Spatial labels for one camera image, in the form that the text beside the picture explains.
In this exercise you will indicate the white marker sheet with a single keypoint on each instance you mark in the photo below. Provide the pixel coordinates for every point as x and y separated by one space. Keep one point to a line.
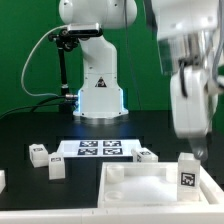
97 148

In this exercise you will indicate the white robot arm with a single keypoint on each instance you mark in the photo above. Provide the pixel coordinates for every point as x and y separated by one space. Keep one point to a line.
190 37

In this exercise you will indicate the white square tabletop part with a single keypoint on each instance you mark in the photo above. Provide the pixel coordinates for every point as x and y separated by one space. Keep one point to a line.
132 184

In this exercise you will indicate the white workspace fence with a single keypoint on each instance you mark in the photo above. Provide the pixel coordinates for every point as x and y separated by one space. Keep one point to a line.
213 213

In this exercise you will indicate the grey camera on stand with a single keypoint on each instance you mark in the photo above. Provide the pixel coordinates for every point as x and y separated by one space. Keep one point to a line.
86 30

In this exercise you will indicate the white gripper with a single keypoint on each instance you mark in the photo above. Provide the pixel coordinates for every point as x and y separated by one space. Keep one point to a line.
193 108

